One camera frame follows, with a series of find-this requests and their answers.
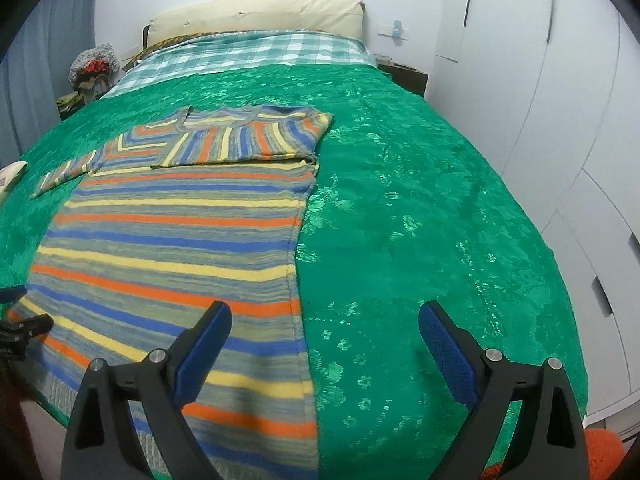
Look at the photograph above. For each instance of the striped knit sweater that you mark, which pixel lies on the striped knit sweater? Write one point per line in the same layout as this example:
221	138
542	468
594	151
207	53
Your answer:
166	218

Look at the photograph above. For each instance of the orange object at bottom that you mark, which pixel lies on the orange object at bottom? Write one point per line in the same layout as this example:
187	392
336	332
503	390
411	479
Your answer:
606	457

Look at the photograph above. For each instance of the white patterned folded cloth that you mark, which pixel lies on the white patterned folded cloth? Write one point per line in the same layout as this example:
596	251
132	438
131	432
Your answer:
9	177

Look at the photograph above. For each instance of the blue curtain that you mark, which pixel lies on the blue curtain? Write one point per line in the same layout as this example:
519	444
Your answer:
34	71

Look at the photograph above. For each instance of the nightstand clutter with red item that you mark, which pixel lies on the nightstand clutter with red item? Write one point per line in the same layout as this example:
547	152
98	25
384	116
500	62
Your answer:
92	74

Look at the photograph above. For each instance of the green floral bedspread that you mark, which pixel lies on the green floral bedspread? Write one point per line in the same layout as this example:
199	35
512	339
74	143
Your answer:
404	210

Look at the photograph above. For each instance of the teal checkered blanket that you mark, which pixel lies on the teal checkered blanket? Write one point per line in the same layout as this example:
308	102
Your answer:
218	53

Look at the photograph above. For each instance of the white wardrobe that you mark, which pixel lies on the white wardrobe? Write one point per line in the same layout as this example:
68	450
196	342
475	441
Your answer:
548	92

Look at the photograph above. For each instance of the dark wooden nightstand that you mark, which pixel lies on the dark wooden nightstand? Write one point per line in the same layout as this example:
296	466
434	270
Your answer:
407	77

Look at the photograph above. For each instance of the cream headboard cushion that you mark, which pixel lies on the cream headboard cushion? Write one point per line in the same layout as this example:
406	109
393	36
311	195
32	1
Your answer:
337	17

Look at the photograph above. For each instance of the wall hook fixture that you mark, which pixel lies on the wall hook fixture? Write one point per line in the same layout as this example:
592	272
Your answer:
395	31

